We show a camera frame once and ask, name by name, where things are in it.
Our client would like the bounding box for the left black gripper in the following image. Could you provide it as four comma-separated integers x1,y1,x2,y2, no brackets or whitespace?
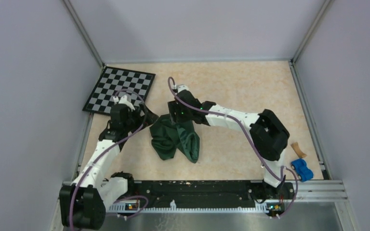
123,102,159,133

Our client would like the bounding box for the dark green cloth napkin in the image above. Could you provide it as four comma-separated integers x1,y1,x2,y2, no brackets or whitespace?
149,114,200,163

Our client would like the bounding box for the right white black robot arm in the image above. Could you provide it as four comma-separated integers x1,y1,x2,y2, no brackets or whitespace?
168,84,290,198

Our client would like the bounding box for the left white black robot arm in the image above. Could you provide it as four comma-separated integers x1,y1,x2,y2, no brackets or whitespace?
59,95,158,230

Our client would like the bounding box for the black grey checkerboard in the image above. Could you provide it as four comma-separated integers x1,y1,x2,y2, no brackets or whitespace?
82,66,156,116

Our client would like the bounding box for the small tan wooden piece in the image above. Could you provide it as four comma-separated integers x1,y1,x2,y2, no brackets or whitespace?
291,142,307,159

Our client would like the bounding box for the blue toy car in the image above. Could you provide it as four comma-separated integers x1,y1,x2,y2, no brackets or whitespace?
291,159,314,182

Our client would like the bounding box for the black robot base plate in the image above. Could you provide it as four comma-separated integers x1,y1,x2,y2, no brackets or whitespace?
128,180,295,209

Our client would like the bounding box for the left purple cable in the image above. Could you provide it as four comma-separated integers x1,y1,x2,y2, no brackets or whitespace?
68,90,148,231

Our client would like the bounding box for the purple cable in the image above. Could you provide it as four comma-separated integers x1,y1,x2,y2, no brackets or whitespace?
167,76,299,219
68,90,148,231

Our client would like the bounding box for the white toothed cable rail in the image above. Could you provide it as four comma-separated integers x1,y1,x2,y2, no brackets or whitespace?
107,203,269,214

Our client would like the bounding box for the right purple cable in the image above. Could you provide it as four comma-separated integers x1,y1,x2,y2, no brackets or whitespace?
167,76,299,219

